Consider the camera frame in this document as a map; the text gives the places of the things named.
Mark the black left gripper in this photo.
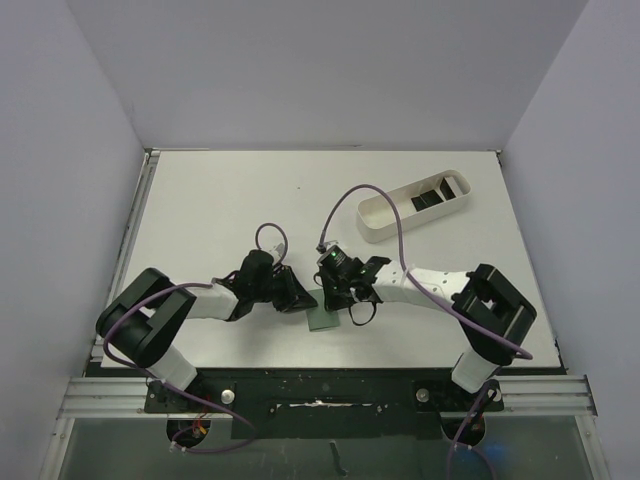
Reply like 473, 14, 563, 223
252, 265, 316, 313

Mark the green card holder wallet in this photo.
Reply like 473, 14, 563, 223
306, 289, 340, 332

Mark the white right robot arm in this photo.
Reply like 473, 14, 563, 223
316, 245, 537, 409

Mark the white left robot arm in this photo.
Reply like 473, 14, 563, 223
96, 249, 318, 411

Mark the fallen black card in tray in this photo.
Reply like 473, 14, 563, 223
411, 189, 444, 212

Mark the card stack in tray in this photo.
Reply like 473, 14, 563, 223
438, 176, 464, 201

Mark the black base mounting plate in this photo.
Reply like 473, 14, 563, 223
143, 369, 504, 440

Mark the white oblong tray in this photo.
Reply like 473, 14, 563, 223
356, 170, 472, 244

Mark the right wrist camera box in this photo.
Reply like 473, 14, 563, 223
316, 240, 340, 254

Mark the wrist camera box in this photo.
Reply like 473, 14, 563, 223
268, 243, 288, 260
316, 240, 340, 254

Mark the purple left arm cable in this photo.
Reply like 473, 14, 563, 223
103, 222, 289, 454

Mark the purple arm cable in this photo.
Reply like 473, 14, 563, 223
317, 184, 535, 480
103, 222, 289, 454

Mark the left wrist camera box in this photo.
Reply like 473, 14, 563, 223
268, 243, 288, 260

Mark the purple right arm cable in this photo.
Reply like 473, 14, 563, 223
317, 184, 535, 480

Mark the aluminium frame rail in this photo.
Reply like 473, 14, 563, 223
43, 150, 601, 479

